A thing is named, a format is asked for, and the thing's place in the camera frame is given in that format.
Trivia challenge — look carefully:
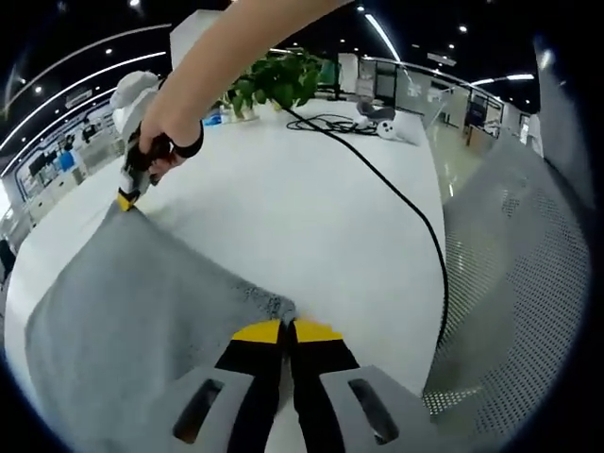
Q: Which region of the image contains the white round device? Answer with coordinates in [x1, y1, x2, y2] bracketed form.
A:
[376, 115, 425, 146]

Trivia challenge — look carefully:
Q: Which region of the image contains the grey mesh chair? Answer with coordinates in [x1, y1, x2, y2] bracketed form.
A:
[421, 129, 595, 431]

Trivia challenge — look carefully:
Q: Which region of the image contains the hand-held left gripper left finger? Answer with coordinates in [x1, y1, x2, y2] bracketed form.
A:
[162, 319, 286, 453]

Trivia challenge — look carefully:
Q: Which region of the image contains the black cable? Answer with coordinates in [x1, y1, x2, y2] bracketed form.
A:
[281, 106, 451, 353]

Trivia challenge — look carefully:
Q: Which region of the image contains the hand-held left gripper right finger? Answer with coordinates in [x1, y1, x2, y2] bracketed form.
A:
[287, 316, 443, 453]

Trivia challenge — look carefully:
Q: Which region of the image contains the white table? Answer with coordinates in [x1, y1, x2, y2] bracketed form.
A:
[4, 96, 450, 453]

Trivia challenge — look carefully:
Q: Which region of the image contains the grey towel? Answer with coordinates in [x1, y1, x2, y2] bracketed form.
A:
[23, 207, 299, 453]

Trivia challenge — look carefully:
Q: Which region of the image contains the green potted plant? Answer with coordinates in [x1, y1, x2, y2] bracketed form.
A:
[220, 49, 327, 123]

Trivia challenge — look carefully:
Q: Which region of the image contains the person's right hand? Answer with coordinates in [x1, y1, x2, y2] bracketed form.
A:
[137, 110, 206, 185]

